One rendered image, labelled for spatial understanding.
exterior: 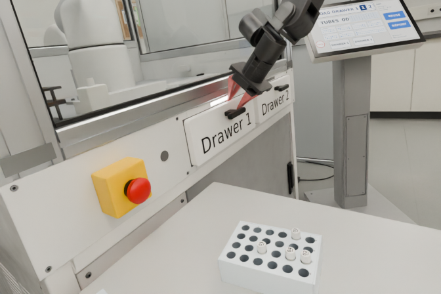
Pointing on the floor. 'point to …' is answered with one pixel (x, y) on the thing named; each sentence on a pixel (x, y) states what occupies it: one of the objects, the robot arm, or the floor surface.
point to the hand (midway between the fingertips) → (234, 102)
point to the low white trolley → (420, 263)
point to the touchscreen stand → (353, 145)
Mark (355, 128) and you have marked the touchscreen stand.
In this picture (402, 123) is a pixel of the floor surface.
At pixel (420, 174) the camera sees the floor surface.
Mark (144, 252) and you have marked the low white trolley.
